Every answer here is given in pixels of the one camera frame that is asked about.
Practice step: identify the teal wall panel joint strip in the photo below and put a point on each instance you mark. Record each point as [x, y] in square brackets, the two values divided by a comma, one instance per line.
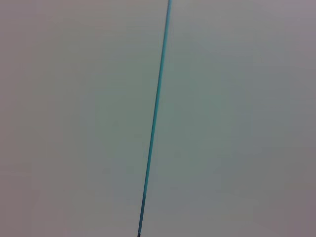
[155, 111]

